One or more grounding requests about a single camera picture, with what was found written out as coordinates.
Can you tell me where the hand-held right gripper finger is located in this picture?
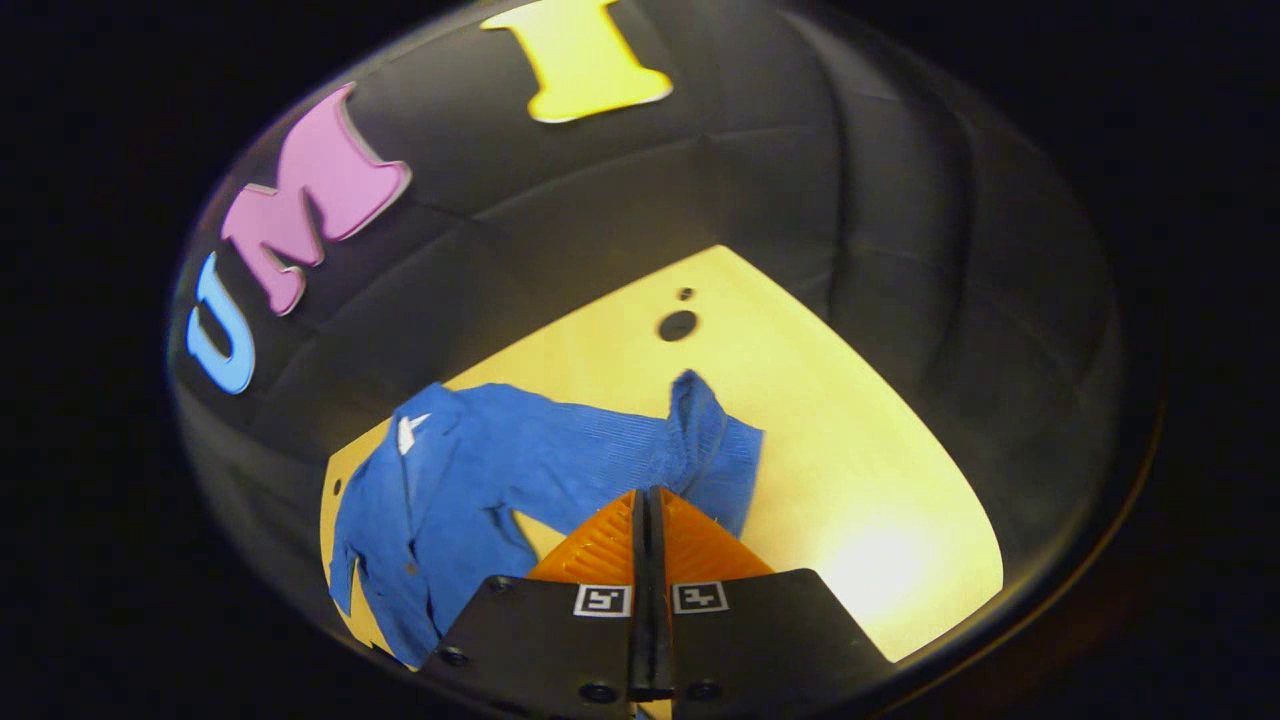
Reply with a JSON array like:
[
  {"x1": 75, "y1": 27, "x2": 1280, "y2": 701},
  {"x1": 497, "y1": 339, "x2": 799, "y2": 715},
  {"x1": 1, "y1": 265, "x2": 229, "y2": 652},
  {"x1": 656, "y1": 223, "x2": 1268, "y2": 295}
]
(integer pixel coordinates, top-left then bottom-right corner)
[
  {"x1": 650, "y1": 487, "x2": 896, "y2": 720},
  {"x1": 418, "y1": 487, "x2": 652, "y2": 720}
]

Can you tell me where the blue button shirt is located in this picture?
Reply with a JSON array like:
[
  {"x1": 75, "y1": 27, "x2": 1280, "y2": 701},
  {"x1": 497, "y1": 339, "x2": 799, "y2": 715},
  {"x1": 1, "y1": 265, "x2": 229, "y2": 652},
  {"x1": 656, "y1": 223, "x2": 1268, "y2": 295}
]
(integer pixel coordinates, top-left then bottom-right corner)
[{"x1": 328, "y1": 370, "x2": 766, "y2": 669}]

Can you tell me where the black backdrop cloth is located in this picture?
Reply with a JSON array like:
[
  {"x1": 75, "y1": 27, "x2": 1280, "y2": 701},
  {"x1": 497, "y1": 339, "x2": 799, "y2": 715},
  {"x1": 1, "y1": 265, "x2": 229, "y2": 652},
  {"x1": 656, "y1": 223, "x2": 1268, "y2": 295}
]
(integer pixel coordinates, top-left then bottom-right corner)
[{"x1": 165, "y1": 0, "x2": 1126, "y2": 641}]

